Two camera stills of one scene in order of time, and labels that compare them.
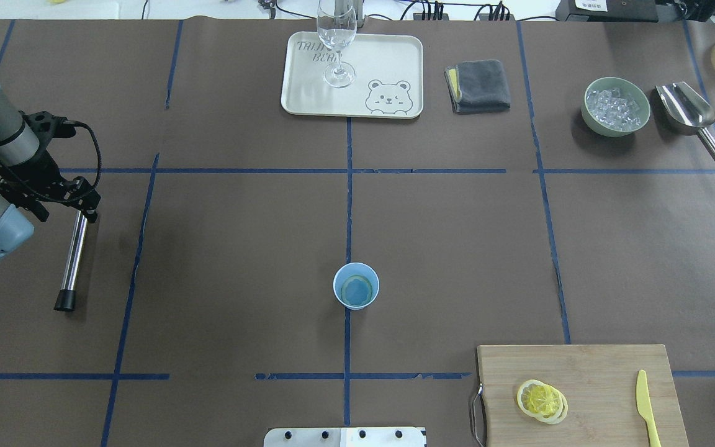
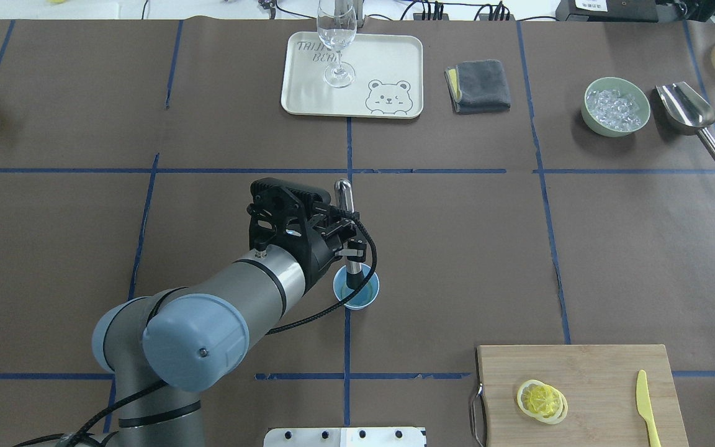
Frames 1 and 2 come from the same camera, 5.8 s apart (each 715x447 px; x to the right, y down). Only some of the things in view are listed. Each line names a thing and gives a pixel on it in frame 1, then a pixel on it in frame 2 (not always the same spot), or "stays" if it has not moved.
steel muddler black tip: (66, 299) -> (344, 202)
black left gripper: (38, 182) -> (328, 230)
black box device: (607, 11) stays
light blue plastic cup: (356, 285) stays
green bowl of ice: (615, 107) stays
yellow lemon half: (542, 401) stays
